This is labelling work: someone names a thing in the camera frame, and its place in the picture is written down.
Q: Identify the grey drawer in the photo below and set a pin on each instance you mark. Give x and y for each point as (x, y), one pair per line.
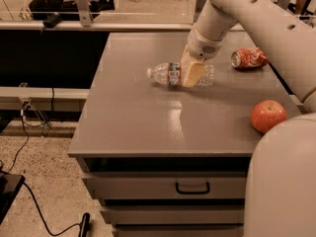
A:
(173, 214)
(156, 185)
(179, 231)

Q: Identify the black plug on floor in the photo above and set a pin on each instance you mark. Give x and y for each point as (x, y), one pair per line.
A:
(84, 225)

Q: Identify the clear plastic water bottle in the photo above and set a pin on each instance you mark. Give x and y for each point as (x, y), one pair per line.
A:
(172, 74)

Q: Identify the crushed orange soda can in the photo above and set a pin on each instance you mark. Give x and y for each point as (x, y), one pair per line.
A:
(248, 58)

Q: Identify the metal glass railing post left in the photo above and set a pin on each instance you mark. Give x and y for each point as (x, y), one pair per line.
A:
(85, 16)

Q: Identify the seated person in background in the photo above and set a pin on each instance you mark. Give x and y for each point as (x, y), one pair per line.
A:
(67, 9)

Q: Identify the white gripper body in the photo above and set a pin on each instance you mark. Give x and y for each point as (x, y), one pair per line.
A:
(201, 46)

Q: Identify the middle grey drawer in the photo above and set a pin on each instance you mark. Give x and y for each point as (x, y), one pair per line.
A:
(173, 214)

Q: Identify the top grey drawer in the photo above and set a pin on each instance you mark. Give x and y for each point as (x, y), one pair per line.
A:
(156, 185)

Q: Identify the black drawer handle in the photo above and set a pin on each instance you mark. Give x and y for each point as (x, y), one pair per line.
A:
(192, 190)

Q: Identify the grey drawer cabinet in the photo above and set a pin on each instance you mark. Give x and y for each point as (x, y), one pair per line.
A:
(133, 124)

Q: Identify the black power adapter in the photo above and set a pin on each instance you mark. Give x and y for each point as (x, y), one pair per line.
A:
(52, 21)

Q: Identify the black box on floor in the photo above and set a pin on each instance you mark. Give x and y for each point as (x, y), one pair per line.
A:
(10, 185)

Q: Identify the bottom grey drawer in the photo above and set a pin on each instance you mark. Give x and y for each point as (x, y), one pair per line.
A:
(179, 231)

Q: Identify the wall power outlet box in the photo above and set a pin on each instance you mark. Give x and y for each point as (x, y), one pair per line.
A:
(26, 105)

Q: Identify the red apple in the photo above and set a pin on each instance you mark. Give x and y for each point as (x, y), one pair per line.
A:
(267, 114)

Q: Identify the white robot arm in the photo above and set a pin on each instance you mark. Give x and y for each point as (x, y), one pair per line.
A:
(280, 198)

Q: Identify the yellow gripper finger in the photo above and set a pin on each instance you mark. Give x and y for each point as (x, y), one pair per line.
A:
(185, 60)
(192, 73)

